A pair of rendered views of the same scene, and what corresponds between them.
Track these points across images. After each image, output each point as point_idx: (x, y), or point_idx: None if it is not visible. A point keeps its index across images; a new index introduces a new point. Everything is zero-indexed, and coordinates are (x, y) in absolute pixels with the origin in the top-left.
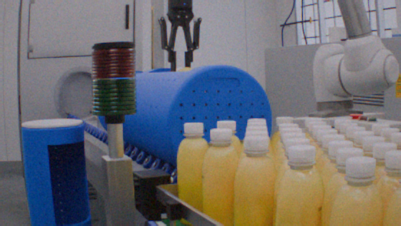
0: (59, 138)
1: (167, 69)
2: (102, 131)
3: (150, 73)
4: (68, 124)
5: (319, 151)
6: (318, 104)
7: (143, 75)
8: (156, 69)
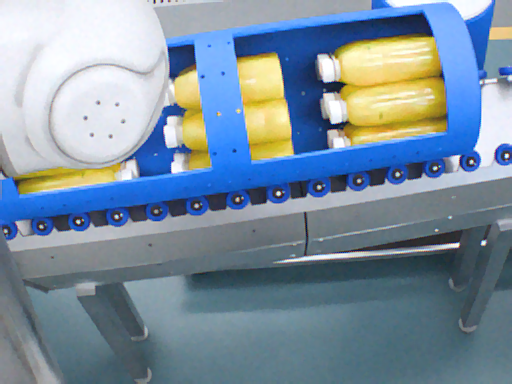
0: (375, 4)
1: (196, 64)
2: (504, 71)
3: (169, 42)
4: (389, 0)
5: None
6: None
7: (193, 36)
8: (195, 48)
